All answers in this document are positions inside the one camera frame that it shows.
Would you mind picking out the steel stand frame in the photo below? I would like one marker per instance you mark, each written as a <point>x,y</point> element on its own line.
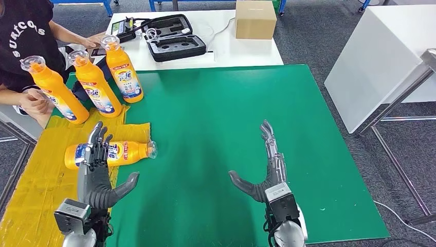
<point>402,99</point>

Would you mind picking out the person's left forearm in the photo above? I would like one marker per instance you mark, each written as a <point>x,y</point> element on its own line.
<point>68,33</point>

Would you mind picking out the person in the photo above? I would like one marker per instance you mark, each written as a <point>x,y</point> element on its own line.
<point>24,37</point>

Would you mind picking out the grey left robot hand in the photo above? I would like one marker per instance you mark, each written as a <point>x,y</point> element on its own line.
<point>95,184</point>

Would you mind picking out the smartphone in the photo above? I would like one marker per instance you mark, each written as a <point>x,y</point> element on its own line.
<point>98,52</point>

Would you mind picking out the grey metal frame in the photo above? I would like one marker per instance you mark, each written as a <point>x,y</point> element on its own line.
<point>17,170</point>

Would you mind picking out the white cabinet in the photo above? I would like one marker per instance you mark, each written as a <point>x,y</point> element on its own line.
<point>374,61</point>

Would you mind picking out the person's left hand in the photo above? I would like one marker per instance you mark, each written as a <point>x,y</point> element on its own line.
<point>92,42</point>

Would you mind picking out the white table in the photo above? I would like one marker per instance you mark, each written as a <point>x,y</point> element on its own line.
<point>238,54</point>

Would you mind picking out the person's right hand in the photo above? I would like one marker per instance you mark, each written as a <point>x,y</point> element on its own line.
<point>35,102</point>

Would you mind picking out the black foam-lined case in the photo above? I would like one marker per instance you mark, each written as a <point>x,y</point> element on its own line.
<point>177,47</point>

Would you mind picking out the orange detergent bottle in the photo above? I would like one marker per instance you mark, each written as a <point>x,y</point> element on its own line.
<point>133,153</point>
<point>124,76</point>
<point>60,99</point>
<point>97,88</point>

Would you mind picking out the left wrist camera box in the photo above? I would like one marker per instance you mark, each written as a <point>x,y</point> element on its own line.
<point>71,216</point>

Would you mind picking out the cardboard box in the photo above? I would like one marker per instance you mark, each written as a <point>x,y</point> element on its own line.
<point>255,22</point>

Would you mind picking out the green table mat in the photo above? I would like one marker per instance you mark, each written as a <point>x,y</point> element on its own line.
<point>221,109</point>

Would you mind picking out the blue metal cart frame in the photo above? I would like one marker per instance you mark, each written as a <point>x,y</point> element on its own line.
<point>364,5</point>
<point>153,4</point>
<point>107,6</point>

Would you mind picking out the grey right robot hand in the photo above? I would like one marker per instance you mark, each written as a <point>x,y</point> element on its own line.
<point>277,170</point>

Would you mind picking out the black device with green screen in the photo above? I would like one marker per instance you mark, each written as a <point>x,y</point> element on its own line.
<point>126,30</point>

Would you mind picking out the person's right forearm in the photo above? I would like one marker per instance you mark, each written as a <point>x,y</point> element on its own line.
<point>9,97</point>

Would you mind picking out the grey seat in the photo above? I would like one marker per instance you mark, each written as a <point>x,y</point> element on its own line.
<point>10,122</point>

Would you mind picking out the yellow tape patch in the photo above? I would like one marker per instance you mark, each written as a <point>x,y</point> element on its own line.
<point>34,191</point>

